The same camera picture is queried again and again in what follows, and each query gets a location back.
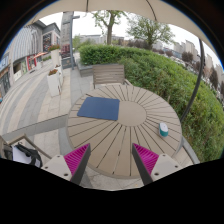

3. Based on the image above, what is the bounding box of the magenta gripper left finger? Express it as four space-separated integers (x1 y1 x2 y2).
42 144 91 185

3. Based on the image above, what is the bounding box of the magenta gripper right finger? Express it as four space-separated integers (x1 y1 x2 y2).
132 143 182 185

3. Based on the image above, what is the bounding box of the white and teal mouse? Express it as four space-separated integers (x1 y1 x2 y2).
159 123 169 137

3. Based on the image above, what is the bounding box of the round slatted wooden table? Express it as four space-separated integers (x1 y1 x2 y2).
67 84 182 179

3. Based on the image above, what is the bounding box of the black and white bag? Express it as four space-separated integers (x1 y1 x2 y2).
12 144 43 168

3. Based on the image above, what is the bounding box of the green hedge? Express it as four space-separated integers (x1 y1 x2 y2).
79 45 224 162

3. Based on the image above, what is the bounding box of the near white planter box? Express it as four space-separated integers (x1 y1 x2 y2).
47 69 61 97

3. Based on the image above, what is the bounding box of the white planter box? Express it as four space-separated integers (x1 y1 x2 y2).
47 69 61 97
48 44 60 66

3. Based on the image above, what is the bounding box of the wooden slatted chair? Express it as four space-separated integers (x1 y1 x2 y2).
92 64 130 87

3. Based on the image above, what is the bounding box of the far white planter box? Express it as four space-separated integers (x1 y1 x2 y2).
48 44 60 66

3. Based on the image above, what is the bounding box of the curved dark umbrella pole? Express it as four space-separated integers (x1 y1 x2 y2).
180 38 205 123

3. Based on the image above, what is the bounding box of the beige patio umbrella canopy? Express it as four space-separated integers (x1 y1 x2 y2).
24 0 218 56

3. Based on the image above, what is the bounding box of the grey metal chair frame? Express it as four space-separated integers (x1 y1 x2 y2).
0 134 50 159

